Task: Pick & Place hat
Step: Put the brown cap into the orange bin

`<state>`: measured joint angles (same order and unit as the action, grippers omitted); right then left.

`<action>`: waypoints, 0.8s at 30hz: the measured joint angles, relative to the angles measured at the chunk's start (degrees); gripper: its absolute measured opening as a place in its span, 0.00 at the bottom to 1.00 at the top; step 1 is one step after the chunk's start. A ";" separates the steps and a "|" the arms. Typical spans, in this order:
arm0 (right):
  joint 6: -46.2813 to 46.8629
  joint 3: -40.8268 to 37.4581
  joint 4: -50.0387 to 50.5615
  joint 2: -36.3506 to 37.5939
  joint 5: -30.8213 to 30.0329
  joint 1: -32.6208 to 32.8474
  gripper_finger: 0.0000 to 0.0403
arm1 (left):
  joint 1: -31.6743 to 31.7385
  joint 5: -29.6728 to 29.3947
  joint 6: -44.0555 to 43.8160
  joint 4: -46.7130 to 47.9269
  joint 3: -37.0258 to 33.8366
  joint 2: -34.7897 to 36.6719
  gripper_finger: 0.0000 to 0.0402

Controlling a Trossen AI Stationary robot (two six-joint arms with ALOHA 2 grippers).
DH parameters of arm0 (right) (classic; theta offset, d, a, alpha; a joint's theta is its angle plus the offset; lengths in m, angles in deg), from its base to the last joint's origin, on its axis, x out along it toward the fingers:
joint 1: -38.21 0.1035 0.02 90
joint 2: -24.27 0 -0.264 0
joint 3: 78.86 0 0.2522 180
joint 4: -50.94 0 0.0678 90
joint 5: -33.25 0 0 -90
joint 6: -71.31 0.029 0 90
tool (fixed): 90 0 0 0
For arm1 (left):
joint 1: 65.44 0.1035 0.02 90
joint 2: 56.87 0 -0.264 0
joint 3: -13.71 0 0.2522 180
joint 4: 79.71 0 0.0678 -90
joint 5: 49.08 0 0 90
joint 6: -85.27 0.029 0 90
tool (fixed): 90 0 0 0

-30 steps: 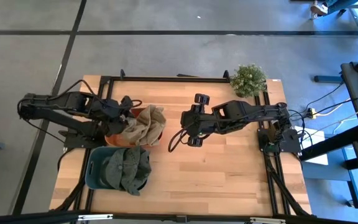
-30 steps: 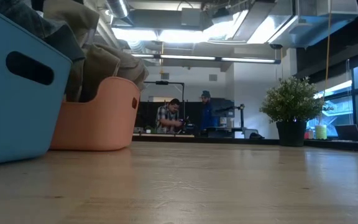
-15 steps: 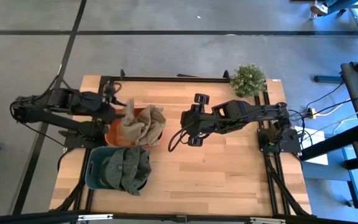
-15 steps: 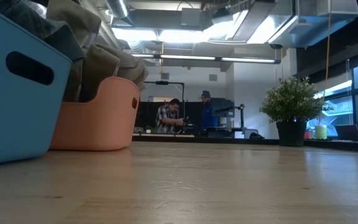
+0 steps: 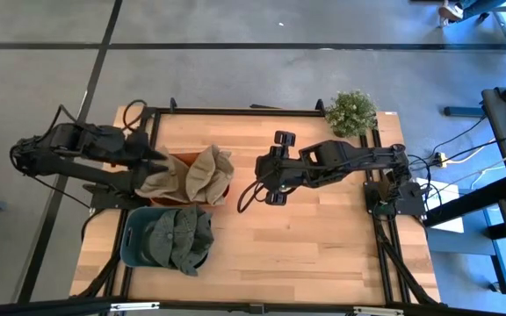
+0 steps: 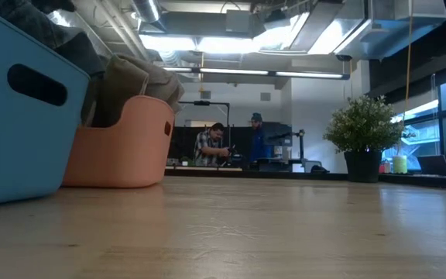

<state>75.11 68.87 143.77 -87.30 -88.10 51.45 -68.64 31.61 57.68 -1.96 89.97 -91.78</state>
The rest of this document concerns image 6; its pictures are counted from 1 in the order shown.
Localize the yellow hanging cord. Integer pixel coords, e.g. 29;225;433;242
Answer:
403;15;413;113

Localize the rectangular silver air duct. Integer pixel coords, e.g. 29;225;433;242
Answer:
253;0;446;59

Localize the green potted plant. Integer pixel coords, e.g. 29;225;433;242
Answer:
322;95;406;184

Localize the orange plastic bin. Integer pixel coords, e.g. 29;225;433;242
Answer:
60;95;176;190

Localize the person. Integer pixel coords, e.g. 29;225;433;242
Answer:
194;122;232;168
248;112;274;164

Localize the black gantry frame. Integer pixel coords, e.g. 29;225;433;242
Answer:
176;99;232;129

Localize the blue plastic bin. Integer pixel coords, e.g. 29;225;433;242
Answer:
0;3;91;208

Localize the dark laptop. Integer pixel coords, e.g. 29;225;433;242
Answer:
417;154;446;178

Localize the long ceiling light bar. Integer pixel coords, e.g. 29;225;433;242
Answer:
275;71;344;81
199;67;270;77

